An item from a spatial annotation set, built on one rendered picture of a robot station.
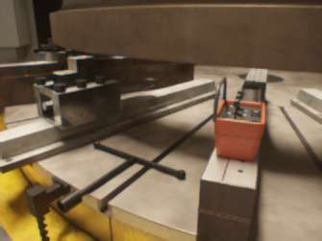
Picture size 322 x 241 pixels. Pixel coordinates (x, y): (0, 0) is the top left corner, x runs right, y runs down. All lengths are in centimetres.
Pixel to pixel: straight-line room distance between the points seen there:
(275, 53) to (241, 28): 18
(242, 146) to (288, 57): 61
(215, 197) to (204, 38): 80
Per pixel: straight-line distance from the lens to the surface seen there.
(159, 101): 222
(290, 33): 128
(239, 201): 72
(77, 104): 165
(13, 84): 278
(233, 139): 77
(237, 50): 128
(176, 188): 132
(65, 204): 123
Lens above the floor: 107
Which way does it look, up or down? 21 degrees down
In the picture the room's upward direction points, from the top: straight up
